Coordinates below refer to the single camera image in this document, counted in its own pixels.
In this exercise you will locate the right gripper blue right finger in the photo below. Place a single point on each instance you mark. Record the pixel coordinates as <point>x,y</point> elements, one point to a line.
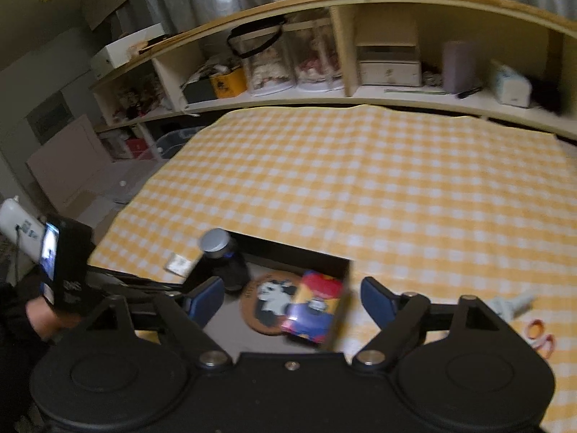
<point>400,319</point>

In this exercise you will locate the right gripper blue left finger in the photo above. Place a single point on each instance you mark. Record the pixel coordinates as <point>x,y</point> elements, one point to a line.
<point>184,326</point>

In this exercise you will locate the dark blue pill bottle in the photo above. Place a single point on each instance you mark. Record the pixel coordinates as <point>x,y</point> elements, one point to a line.
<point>226,261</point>

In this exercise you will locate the panda cork coaster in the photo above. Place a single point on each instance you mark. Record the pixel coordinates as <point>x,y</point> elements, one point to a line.
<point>265,300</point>

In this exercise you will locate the colourful card box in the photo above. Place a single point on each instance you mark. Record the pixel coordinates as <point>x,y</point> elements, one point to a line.
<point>311,313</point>

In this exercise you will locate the grey watch link tool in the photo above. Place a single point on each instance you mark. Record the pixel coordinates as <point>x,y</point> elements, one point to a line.
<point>510,308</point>

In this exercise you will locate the orange handled scissors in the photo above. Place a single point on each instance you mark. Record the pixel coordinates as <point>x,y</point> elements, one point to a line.
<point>540,339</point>

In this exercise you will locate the person's left hand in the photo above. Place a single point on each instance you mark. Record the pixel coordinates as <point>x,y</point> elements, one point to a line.
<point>46,321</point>

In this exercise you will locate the yellow checkered cloth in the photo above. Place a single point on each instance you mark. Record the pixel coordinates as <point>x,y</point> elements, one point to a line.
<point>441,205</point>

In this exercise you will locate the clear plastic storage bin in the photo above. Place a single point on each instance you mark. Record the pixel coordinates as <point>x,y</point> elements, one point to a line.
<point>169,144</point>

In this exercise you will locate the black box on shelf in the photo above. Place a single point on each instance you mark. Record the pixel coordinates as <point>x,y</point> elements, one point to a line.
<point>198,91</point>

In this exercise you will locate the white box on shelf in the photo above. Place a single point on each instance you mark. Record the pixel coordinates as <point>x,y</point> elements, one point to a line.
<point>122,51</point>

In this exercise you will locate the yellow cartoon box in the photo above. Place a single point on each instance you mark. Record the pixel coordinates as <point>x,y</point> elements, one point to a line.
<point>229,85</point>

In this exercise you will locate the white tissue box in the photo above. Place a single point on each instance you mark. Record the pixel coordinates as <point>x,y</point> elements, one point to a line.
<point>509,87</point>

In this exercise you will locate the small wooden drawer organizer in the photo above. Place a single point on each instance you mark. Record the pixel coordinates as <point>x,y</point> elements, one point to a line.
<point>388,53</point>

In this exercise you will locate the lilac box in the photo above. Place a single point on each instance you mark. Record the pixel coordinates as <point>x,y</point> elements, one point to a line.
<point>459,66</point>

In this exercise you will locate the wooden shelf unit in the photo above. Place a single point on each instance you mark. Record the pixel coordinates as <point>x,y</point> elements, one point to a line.
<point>537,44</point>

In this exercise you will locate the clear doll display case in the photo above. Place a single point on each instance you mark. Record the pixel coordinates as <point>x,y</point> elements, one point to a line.
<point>264,58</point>

